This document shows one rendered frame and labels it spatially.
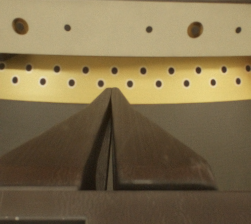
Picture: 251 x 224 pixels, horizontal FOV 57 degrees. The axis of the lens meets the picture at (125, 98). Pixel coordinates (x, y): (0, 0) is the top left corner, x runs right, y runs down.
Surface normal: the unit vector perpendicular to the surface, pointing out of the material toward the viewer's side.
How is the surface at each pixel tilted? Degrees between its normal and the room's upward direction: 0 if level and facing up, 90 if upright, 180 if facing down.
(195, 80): 62
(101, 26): 90
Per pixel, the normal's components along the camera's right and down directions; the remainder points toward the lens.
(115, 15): 0.04, 0.44
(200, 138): 0.13, -0.03
